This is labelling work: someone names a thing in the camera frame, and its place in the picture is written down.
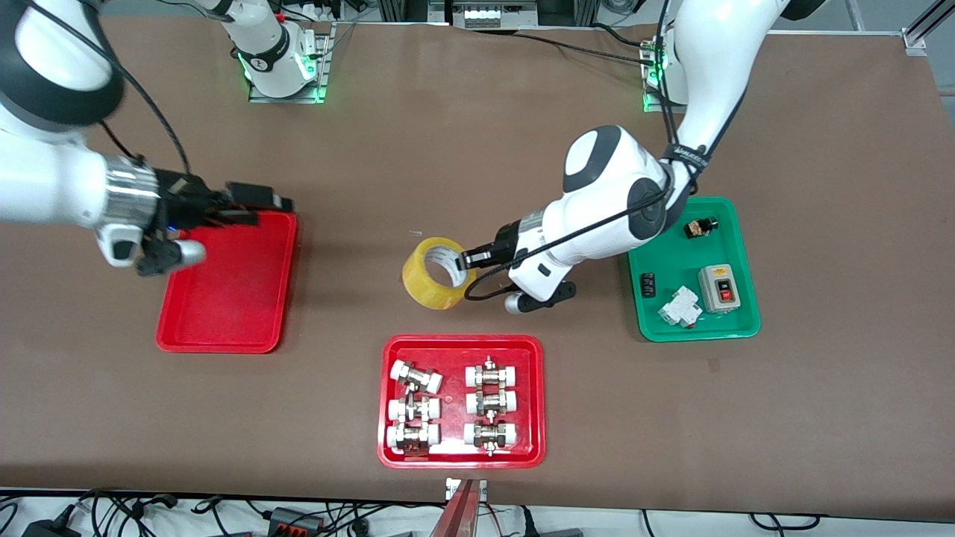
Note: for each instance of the small silver bracket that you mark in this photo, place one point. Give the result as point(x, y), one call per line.
point(451, 489)

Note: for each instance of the red metal bar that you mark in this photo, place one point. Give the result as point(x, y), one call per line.
point(456, 514)

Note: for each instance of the green plastic tray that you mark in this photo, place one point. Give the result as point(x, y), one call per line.
point(675, 306)

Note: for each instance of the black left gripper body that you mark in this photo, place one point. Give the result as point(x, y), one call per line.
point(501, 248)

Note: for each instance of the white circuit breaker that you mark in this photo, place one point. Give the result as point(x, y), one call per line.
point(680, 307)

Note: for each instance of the small black component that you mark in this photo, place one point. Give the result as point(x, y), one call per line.
point(648, 284)

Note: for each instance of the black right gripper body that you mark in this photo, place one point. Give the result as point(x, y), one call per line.
point(186, 200)

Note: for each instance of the white terminal block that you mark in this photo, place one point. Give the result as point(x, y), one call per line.
point(481, 16)

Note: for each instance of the empty-style large red tray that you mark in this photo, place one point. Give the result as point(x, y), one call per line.
point(226, 298)

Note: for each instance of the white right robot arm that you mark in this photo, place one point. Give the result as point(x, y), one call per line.
point(52, 175)

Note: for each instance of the black and orange connector block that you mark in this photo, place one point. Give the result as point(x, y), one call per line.
point(297, 520)

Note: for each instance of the black power adapter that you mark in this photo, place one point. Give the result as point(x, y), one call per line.
point(48, 528)

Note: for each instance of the white metal pipe fitting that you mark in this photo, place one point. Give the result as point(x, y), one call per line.
point(412, 436)
point(491, 374)
point(416, 377)
point(414, 409)
point(490, 435)
point(491, 403)

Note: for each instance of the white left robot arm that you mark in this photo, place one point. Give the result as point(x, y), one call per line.
point(619, 194)

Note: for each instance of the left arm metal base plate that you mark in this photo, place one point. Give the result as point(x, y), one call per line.
point(650, 101)

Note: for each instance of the red tray with fittings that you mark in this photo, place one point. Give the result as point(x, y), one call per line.
point(453, 403)

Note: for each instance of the yellow tape roll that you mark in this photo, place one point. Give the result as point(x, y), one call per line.
point(425, 287)

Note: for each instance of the black and brass button switch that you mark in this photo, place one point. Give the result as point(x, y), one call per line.
point(702, 226)

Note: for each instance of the grey push-button switch box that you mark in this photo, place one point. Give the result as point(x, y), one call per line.
point(719, 289)

